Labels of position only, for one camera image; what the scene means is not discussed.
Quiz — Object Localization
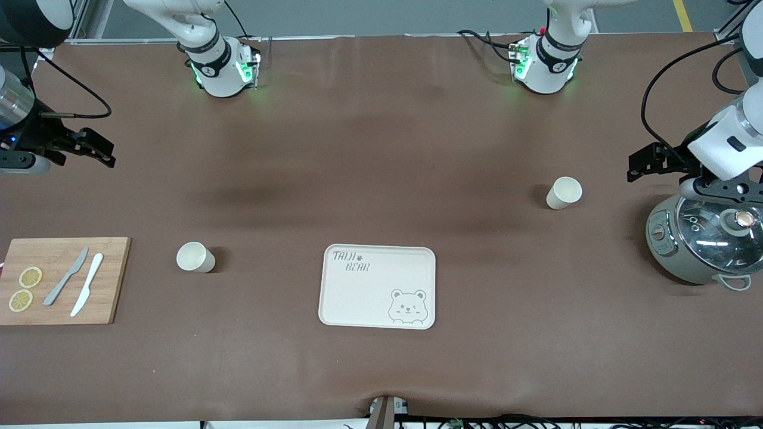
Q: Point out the cream paper cup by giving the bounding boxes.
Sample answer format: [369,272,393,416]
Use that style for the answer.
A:
[546,176,583,210]

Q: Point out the white plastic cup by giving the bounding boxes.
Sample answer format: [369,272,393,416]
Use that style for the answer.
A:
[176,241,216,273]

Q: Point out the glass pot lid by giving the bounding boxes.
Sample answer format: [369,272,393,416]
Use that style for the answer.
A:
[675,197,763,276]

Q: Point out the grey-green electric pot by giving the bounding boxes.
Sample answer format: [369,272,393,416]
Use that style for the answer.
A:
[646,194,763,291]

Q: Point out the grey plastic knife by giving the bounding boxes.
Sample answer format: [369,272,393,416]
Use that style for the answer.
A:
[43,247,89,307]

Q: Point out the white plastic knife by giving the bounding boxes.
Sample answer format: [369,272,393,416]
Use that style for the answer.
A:
[70,253,104,318]

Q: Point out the bamboo cutting board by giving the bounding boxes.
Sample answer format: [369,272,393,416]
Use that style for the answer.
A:
[0,237,131,326]

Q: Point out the cream bear print tray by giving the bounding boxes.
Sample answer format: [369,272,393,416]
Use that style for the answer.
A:
[318,243,436,330]

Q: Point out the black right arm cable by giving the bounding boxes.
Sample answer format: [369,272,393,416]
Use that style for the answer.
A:
[21,45,113,119]

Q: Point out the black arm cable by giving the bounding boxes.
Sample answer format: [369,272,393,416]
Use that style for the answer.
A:
[21,45,113,119]
[641,33,752,156]

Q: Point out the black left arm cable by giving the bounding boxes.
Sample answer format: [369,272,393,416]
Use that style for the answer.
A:
[641,33,752,156]

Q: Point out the aluminium frame profile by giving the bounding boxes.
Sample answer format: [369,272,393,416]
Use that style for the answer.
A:
[60,0,96,45]
[715,0,763,45]

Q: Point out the black right base cable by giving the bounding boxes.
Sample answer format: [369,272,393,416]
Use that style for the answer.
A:
[224,0,248,39]

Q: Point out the black base cable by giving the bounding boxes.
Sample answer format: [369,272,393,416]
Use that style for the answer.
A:
[456,29,519,63]
[224,0,248,39]

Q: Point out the black left base cable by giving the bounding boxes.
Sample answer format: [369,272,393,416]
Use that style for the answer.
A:
[456,29,519,63]

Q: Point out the metal bracket at table edge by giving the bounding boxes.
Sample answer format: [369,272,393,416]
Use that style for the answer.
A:
[368,395,409,429]

